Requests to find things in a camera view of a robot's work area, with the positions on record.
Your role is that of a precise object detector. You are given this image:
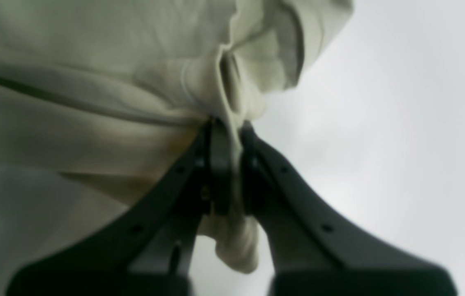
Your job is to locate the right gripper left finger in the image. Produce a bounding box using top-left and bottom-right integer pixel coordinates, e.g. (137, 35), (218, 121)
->
(6, 118), (233, 296)

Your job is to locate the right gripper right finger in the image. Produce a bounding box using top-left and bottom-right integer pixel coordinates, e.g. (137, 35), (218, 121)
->
(241, 123), (458, 296)

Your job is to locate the beige T-shirt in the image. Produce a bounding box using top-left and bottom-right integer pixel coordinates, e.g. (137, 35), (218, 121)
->
(0, 0), (354, 296)

